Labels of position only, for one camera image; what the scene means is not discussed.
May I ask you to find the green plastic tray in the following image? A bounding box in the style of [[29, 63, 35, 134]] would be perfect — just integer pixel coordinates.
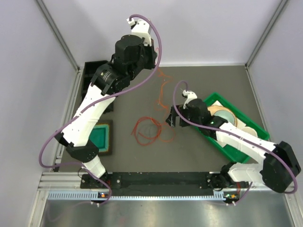
[[203, 92, 270, 163]]

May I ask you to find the orange thin cable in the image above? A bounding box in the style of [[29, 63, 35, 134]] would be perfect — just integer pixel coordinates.
[[153, 47, 177, 143]]

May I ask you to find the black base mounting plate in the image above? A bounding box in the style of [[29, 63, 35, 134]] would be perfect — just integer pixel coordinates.
[[80, 172, 237, 189]]

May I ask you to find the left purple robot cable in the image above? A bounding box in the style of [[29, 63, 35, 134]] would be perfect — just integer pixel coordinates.
[[39, 14, 163, 206]]

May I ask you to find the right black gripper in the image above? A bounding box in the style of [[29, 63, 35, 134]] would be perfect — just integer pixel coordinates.
[[166, 105, 202, 128]]

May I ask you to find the beige painted ceramic plate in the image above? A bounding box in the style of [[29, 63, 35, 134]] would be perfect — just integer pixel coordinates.
[[207, 105, 237, 126]]

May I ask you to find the grey thin cable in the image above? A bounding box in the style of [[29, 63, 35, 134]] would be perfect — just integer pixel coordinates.
[[138, 122, 157, 138]]

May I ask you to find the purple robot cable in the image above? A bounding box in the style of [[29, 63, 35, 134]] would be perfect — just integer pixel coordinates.
[[172, 80, 298, 205], [39, 14, 163, 206]]

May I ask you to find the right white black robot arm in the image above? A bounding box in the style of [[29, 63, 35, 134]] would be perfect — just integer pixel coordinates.
[[166, 90, 301, 193]]

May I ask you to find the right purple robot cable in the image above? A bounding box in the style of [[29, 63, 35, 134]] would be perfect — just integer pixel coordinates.
[[172, 80, 298, 205]]

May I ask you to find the black compartment organizer bin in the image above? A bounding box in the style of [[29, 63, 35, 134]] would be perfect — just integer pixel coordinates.
[[81, 60, 108, 101]]

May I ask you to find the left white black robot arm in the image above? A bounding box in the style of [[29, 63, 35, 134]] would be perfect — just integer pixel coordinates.
[[55, 15, 159, 188]]

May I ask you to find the small beige cup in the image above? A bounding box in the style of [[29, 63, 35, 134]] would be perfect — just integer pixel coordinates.
[[241, 126, 258, 137]]

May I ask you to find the teal sponge on black tray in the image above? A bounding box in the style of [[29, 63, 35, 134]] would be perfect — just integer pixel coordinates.
[[89, 120, 114, 156]]

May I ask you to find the white square board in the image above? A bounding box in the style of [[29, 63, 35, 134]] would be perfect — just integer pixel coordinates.
[[210, 100, 246, 129]]

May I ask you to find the grey slotted cable duct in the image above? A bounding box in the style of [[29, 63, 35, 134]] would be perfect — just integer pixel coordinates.
[[47, 191, 238, 201]]

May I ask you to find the aluminium front frame rail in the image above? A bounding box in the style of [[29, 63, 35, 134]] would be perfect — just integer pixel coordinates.
[[37, 172, 296, 191]]

